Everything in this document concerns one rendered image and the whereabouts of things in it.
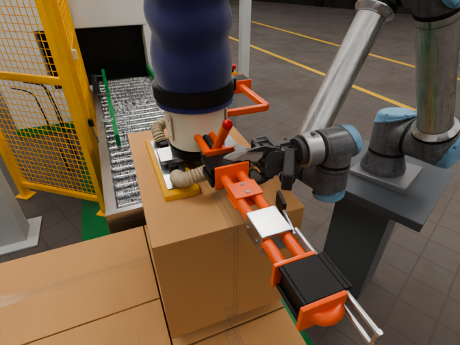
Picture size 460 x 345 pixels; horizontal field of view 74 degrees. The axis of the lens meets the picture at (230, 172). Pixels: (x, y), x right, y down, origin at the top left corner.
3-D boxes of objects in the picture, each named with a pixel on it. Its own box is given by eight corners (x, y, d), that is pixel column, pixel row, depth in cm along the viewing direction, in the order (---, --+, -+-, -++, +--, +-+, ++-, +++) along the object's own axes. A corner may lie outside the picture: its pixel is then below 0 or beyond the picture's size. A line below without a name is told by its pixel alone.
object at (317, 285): (270, 283, 49) (272, 263, 46) (309, 270, 51) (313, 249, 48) (298, 332, 42) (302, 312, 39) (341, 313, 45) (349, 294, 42)
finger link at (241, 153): (216, 149, 72) (250, 151, 76) (225, 161, 68) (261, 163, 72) (220, 137, 71) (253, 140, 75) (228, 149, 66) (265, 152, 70)
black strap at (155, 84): (147, 86, 91) (145, 72, 89) (220, 77, 98) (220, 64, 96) (162, 115, 74) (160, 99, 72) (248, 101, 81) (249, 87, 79)
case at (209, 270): (144, 213, 137) (126, 133, 114) (227, 193, 149) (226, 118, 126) (171, 339, 91) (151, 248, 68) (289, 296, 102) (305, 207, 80)
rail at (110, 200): (95, 92, 326) (90, 74, 315) (100, 91, 328) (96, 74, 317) (113, 243, 150) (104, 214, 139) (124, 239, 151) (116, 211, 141)
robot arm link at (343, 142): (361, 163, 82) (369, 129, 77) (323, 173, 78) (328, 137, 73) (339, 149, 89) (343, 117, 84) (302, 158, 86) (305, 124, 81)
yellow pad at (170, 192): (145, 144, 107) (143, 132, 104) (173, 139, 110) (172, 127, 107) (165, 202, 81) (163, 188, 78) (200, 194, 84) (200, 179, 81)
